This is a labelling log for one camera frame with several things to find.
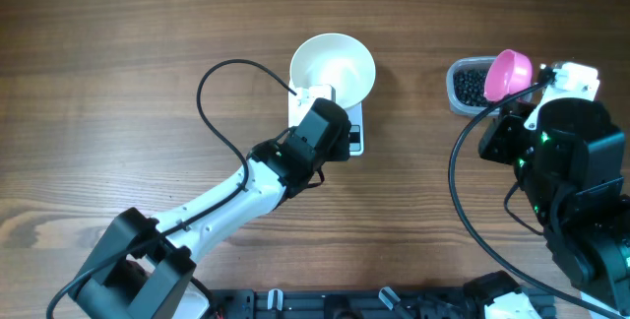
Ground pink scoop blue handle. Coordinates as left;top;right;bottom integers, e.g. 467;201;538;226
483;49;533;102

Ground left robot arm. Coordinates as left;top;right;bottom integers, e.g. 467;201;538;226
67;98;351;318

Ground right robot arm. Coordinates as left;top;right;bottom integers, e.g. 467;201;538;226
478;98;629;315

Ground white bowl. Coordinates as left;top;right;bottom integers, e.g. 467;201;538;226
289;33;376;109

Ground white digital kitchen scale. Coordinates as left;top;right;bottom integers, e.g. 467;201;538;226
287;81;364;157

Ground black beans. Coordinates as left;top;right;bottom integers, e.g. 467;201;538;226
453;69;490;108

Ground clear plastic container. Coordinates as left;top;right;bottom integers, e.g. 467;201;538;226
446;56;495;117

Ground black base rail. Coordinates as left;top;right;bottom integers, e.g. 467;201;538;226
206;270;557;319

